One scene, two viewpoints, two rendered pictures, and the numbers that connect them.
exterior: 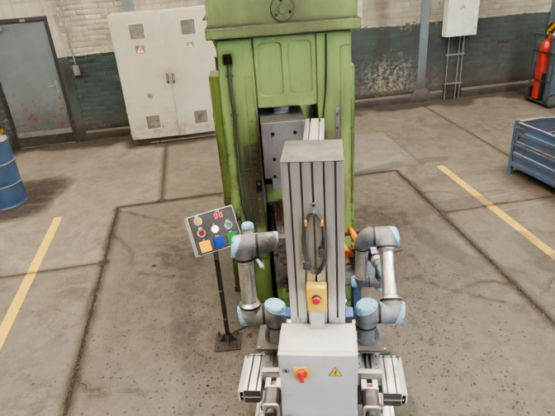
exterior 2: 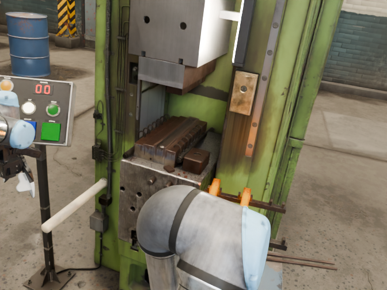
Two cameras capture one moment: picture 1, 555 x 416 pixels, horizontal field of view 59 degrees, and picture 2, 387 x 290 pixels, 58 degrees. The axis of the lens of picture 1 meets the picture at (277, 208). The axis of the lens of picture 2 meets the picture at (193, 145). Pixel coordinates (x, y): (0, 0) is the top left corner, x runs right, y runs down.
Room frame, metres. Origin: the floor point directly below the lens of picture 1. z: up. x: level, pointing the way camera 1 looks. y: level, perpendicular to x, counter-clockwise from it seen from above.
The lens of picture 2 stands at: (1.96, -0.68, 1.66)
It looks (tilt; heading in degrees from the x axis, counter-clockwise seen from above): 25 degrees down; 19
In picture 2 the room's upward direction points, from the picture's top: 8 degrees clockwise
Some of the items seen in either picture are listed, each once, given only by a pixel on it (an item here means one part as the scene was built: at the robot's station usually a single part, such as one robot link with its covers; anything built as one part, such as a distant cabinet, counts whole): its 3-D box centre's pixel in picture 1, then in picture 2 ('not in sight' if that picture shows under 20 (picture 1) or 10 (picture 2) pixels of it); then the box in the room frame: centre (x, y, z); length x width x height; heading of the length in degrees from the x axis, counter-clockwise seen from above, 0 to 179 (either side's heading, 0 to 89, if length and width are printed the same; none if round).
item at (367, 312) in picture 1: (367, 312); not in sight; (2.13, -0.45, 0.98); 0.13 x 0.12 x 0.14; 85
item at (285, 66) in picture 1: (282, 64); not in sight; (3.54, -0.12, 2.06); 0.44 x 0.41 x 0.47; 1
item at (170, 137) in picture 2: not in sight; (178, 131); (3.39, -0.10, 0.99); 0.42 x 0.05 x 0.01; 1
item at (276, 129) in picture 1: (288, 139); (196, 6); (3.39, -0.12, 1.56); 0.42 x 0.39 x 0.40; 1
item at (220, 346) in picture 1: (227, 338); (49, 273); (3.09, 0.48, 0.05); 0.22 x 0.22 x 0.09; 1
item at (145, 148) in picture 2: (287, 215); (173, 137); (3.39, -0.07, 0.96); 0.42 x 0.20 x 0.09; 1
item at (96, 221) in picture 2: not in sight; (99, 221); (3.29, 0.28, 0.36); 0.09 x 0.07 x 0.12; 91
